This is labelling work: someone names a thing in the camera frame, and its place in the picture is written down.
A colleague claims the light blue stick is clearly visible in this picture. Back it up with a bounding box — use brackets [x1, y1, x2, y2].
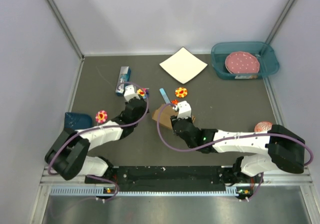
[159, 88, 171, 104]

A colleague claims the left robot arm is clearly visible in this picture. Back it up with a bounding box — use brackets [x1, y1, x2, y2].
[44, 98, 149, 183]

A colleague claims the orange red small toy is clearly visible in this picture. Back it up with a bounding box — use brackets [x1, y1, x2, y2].
[171, 99, 179, 105]

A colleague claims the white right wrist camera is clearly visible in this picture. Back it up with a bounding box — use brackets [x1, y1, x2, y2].
[173, 101, 192, 119]

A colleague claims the rainbow plush flower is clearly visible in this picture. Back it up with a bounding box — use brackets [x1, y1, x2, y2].
[136, 88, 149, 99]

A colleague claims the orange plush flower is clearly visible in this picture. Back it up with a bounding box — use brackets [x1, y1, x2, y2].
[175, 87, 188, 98]

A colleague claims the pink patterned bowl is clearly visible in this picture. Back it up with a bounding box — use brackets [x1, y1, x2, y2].
[254, 121, 273, 132]

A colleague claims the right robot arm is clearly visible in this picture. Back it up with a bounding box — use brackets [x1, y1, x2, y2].
[170, 116, 305, 182]

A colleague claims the white square plate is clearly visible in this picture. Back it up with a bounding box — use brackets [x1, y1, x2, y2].
[159, 47, 208, 84]

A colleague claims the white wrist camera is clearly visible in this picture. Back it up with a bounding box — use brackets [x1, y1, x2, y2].
[119, 84, 140, 102]
[173, 101, 192, 119]

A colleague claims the pink plush flower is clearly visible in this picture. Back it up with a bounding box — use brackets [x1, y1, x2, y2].
[95, 110, 108, 124]

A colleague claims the pink dotted plate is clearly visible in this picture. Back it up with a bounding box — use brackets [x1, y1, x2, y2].
[224, 51, 260, 74]

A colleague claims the dark blue dish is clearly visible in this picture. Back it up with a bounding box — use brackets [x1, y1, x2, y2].
[64, 112, 93, 130]

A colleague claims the blue toothpaste box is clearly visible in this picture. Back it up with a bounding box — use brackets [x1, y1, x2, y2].
[115, 66, 131, 97]

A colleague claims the teal plastic bin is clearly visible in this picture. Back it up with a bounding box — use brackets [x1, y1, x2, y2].
[211, 41, 280, 80]

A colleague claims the white cable duct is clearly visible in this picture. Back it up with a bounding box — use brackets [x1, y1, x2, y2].
[50, 186, 251, 197]

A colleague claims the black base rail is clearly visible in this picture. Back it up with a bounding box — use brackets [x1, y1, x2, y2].
[84, 165, 263, 192]

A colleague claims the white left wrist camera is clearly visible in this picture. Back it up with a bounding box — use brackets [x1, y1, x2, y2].
[119, 84, 140, 102]

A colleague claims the brown cardboard box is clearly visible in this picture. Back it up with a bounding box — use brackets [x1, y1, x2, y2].
[152, 103, 195, 131]

